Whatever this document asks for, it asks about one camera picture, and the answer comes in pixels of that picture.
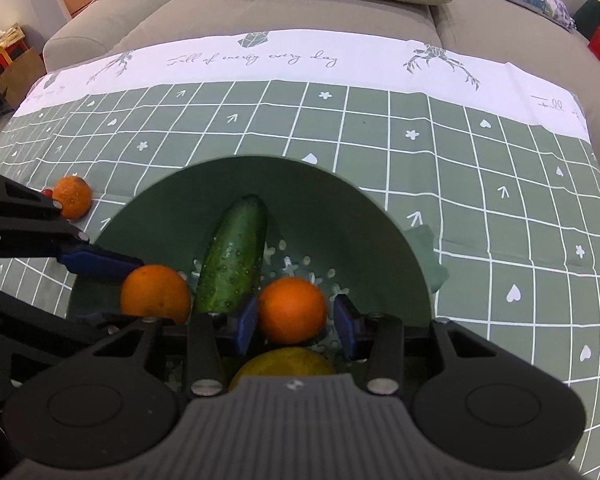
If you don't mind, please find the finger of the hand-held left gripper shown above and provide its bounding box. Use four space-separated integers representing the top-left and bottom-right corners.
0 280 177 347
0 166 145 282

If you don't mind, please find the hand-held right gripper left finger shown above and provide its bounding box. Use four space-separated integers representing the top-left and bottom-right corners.
65 296 259 398

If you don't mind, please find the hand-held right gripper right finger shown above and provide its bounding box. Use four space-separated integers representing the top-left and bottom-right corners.
333 294 528 396

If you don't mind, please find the large orange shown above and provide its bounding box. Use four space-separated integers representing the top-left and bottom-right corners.
257 277 327 345
120 265 192 325

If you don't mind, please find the green colander bowl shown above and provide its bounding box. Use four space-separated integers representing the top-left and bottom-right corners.
67 155 451 363

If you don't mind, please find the yellow citrus fruit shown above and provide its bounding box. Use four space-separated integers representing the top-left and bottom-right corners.
228 347 337 392

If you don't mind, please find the green cucumber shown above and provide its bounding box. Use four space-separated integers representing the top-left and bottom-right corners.
194 194 269 315

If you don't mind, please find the small orange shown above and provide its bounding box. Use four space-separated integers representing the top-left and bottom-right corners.
52 175 93 220

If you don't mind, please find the green checkered tablecloth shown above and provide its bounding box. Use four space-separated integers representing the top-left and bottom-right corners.
0 28 600 468

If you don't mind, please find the cardboard box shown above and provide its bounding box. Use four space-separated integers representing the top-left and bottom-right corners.
0 46 47 111

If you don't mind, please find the red stool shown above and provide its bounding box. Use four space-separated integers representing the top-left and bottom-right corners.
0 42 28 68

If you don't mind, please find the grey sofa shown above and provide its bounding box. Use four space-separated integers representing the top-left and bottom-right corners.
42 0 600 126

